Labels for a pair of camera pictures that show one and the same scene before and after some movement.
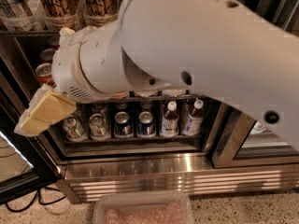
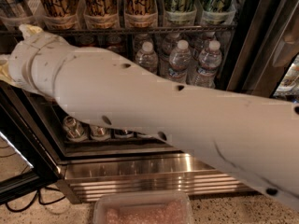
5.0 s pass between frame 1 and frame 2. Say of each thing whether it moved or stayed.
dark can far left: stayed
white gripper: moved
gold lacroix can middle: stayed
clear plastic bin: stayed
